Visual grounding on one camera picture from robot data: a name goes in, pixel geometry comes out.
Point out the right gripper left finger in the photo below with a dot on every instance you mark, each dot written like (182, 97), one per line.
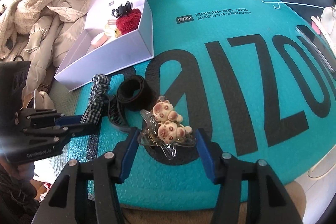
(85, 192)

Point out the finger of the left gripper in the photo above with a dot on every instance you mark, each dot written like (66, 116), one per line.
(73, 120)
(78, 130)

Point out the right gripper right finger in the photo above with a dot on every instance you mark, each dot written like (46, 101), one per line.
(268, 201)

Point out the black white gingham scrunchie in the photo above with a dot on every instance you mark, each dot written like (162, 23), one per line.
(97, 99)

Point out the black belt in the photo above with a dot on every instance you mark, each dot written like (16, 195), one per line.
(133, 94)

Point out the clear star clip with bears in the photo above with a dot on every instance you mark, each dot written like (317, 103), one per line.
(164, 129)

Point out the person left hand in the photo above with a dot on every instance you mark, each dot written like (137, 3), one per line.
(20, 172)

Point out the pink round compact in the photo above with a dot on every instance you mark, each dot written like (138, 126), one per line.
(99, 40)

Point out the cream claw hair clip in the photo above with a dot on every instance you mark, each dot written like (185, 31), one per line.
(111, 29)

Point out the white open gift box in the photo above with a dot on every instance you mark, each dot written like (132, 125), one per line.
(103, 47)

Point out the beige puffer jacket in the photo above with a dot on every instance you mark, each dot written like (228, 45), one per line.
(49, 40)

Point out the red fluffy scrunchie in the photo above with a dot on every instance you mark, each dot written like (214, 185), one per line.
(129, 22)

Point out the cream fleece garment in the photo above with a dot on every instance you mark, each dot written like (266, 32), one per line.
(18, 18)

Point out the teal bubble mailer mat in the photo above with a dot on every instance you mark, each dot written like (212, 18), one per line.
(238, 69)

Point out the black bow pearl clip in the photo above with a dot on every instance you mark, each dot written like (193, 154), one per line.
(122, 9)

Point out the smartphone in clear case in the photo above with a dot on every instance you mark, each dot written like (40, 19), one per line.
(317, 44)

